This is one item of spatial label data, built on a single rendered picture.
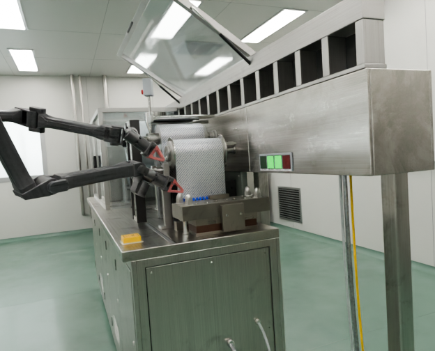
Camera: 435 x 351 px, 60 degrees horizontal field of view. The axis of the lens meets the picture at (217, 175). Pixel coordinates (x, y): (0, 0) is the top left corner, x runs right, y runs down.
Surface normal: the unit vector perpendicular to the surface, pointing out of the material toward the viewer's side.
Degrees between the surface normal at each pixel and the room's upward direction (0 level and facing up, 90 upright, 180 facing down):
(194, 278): 90
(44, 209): 90
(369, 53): 90
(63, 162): 90
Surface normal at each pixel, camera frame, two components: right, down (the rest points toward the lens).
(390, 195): -0.93, 0.08
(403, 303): 0.37, 0.03
